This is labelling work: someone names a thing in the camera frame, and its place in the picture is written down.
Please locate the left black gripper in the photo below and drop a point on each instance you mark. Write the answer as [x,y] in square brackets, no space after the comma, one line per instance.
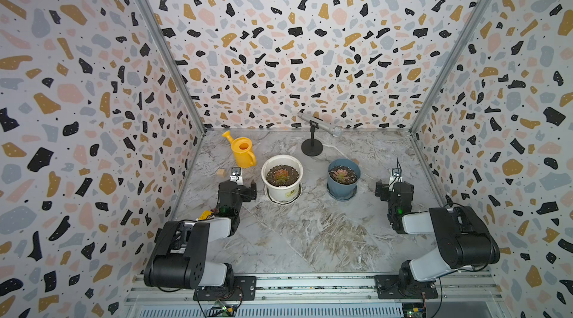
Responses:
[248,193]

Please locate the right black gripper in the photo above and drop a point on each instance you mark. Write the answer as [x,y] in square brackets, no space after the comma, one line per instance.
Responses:
[385,190]

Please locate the yellow plastic watering can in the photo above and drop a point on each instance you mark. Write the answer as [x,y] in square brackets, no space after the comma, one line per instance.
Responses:
[242,147]

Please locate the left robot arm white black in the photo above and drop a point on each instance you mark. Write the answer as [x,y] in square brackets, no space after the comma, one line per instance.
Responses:
[179,258]

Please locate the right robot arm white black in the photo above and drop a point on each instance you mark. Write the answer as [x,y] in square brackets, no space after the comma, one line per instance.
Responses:
[463,243]

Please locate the pink succulent in blue pot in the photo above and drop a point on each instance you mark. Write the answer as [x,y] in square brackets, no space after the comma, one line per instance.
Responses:
[343,175]

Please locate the yellow red toy car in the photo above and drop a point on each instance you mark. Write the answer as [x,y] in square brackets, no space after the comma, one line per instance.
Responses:
[206,215]

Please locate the white saucer under white pot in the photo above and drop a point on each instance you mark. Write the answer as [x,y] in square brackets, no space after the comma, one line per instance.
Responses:
[293,196]

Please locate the blue saucer under blue pot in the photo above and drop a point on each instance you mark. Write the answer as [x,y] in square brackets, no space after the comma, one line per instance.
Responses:
[345,198]

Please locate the white plant pot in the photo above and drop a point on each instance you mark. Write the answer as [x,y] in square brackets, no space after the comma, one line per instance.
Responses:
[279,162]

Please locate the blue plant pot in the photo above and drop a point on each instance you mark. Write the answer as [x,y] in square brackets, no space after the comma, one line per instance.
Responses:
[339,189]

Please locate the microphone on black stand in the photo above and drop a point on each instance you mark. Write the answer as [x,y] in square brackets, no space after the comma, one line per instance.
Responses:
[313,147]

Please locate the right green circuit board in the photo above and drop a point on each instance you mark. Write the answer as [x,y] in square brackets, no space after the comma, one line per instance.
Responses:
[413,310]

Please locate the green circuit board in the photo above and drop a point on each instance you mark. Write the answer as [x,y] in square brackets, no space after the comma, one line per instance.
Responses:
[413,310]
[222,309]

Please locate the left green circuit board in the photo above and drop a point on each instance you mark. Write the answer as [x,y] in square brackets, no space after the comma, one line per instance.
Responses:
[222,309]

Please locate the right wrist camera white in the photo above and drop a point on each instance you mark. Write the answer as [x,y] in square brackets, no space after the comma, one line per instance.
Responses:
[395,176]

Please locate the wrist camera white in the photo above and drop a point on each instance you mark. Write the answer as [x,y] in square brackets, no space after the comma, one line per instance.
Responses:
[395,176]
[236,175]

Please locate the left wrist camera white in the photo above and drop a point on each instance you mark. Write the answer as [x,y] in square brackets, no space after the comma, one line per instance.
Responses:
[236,175]

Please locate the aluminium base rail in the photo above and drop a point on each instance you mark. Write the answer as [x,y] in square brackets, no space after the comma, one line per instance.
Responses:
[324,295]

